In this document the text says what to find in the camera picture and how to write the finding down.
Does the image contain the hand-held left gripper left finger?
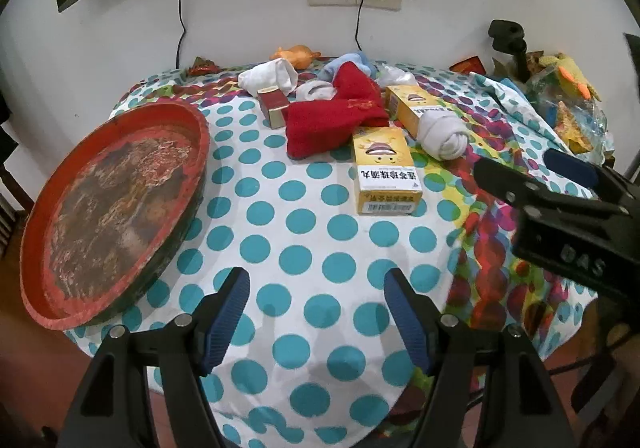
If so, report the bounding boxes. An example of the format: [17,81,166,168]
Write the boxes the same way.
[60,268,251,448]

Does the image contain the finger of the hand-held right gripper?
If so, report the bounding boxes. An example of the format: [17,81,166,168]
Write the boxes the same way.
[472,157,631,229]
[542,148,640,209]

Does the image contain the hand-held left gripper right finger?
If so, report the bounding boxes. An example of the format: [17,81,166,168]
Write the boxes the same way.
[384,268,583,448]

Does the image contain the white sock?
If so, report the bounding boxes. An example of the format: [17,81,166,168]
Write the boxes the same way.
[238,58,299,96]
[417,113,468,161]
[295,79,341,104]

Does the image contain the yellow medicine box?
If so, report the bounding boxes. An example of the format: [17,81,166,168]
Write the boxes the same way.
[351,126,423,216]
[385,84,458,141]

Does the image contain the clear plastic bag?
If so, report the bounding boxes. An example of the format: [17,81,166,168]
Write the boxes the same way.
[372,63,420,89]

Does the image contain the round red lacquer tray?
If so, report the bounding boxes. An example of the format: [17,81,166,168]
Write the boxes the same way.
[20,99,211,330]

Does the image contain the red sock gold print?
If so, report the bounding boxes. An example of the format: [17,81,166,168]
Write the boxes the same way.
[327,62,391,129]

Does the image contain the red cigarette box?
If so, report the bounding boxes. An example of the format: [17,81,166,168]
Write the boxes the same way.
[257,87,291,130]

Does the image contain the clear bag of toys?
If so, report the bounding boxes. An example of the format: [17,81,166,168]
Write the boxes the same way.
[525,68,613,161]

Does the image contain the white teal patterned cloth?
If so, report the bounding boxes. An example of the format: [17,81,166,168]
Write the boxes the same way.
[470,70,573,154]

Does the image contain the yellow plush toy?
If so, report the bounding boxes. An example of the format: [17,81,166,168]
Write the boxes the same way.
[537,53,601,101]

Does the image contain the polka dot tablecloth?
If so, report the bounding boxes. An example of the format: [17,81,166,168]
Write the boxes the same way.
[65,59,601,448]

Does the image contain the red packet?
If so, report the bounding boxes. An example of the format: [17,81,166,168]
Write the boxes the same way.
[449,55,485,75]

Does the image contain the black clamp stand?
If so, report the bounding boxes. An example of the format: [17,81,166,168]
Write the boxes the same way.
[487,19,531,81]

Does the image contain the blue folded towel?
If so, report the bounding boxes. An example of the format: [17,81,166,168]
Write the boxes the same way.
[316,53,373,84]

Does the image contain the orange toy animal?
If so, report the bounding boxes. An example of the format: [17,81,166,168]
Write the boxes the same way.
[270,44,321,74]

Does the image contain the dark wooden chair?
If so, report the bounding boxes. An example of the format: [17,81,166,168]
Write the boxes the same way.
[0,93,31,254]

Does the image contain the black charger cable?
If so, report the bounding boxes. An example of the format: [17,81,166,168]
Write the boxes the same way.
[354,0,366,56]

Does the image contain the thin black wall cable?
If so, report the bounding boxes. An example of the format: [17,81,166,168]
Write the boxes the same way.
[175,0,193,69]

